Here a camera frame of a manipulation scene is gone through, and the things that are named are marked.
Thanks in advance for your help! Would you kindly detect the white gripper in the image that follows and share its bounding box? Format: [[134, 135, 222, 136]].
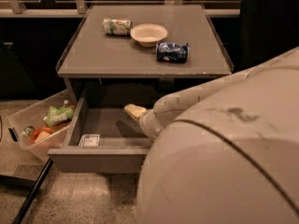
[[124, 104, 164, 140]]

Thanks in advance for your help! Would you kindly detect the grey top drawer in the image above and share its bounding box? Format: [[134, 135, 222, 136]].
[[49, 93, 155, 174]]

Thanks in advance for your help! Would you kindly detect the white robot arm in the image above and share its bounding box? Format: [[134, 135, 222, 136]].
[[125, 49, 299, 224]]

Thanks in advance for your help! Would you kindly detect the white card in drawer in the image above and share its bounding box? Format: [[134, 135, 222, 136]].
[[78, 134, 101, 147]]

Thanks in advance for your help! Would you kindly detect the grey drawer cabinet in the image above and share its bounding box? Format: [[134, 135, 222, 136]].
[[57, 5, 233, 98]]

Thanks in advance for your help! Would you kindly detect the blue crushed soda can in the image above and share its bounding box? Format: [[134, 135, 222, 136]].
[[156, 42, 189, 63]]

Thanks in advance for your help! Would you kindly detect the beige paper bowl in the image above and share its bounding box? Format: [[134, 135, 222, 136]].
[[130, 23, 168, 48]]

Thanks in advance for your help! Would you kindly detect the green snack bag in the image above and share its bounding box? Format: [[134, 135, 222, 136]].
[[45, 106, 74, 126]]

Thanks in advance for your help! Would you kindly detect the green crushed soda can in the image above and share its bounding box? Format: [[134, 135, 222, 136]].
[[102, 18, 133, 35]]

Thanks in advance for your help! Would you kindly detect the clear plastic storage bin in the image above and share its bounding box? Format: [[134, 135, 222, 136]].
[[8, 91, 76, 161]]

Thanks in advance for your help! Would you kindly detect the orange bowl in bin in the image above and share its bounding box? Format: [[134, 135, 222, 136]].
[[30, 127, 52, 144]]

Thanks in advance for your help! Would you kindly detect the black chair leg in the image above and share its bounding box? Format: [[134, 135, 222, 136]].
[[0, 159, 53, 224]]

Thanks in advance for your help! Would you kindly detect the black office chair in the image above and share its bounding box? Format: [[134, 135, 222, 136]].
[[235, 0, 299, 72]]

